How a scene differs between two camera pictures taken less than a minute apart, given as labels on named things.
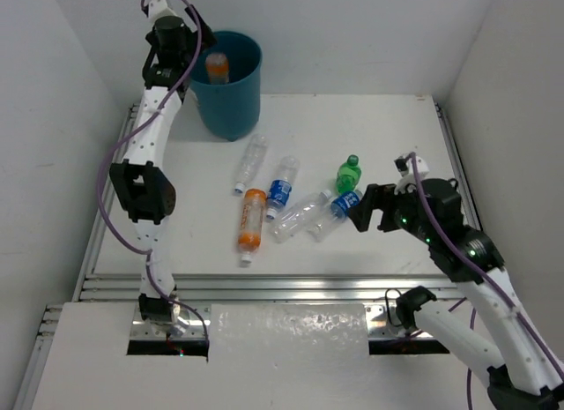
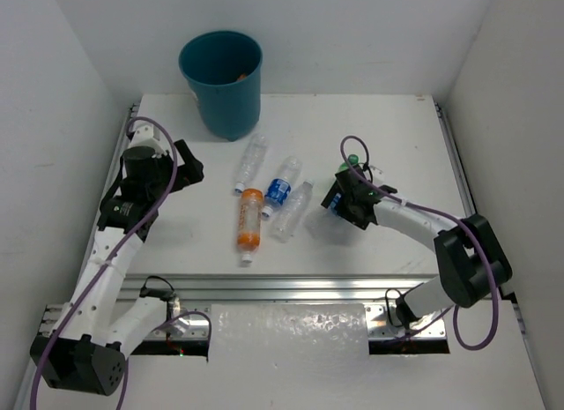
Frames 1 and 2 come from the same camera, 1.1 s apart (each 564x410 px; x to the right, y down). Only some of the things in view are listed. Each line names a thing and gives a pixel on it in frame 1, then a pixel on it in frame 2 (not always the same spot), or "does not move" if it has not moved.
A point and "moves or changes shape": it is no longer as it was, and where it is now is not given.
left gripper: x=199 y=35 to x=186 y=161
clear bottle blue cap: x=254 y=157 does not move
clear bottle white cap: x=285 y=227 moves or changes shape
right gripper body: x=397 y=209 to x=346 y=210
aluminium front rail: x=257 y=288 does not move
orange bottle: x=251 y=221 does not move
